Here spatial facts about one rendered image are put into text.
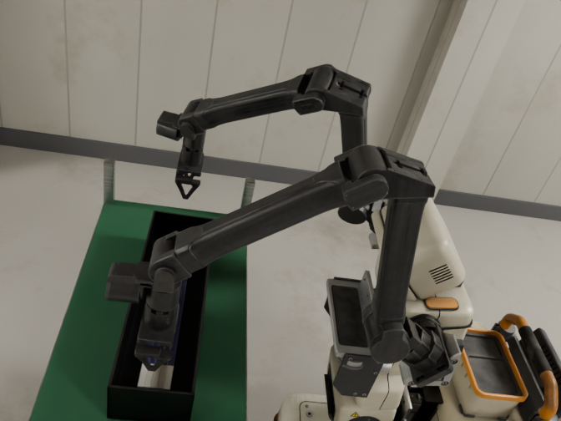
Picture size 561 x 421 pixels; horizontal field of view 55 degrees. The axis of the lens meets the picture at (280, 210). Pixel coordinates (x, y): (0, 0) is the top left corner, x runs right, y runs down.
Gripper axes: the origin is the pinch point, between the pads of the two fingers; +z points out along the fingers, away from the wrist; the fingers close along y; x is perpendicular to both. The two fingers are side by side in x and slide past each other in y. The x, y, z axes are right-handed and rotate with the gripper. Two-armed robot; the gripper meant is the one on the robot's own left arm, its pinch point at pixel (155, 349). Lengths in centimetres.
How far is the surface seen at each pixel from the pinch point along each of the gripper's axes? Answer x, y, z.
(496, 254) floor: 198, -187, 106
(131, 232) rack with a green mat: -14, -53, 17
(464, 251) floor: 176, -185, 107
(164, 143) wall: -22, -232, 95
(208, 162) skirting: 7, -231, 103
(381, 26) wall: 90, -234, -5
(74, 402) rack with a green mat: -15.0, 2.9, 16.8
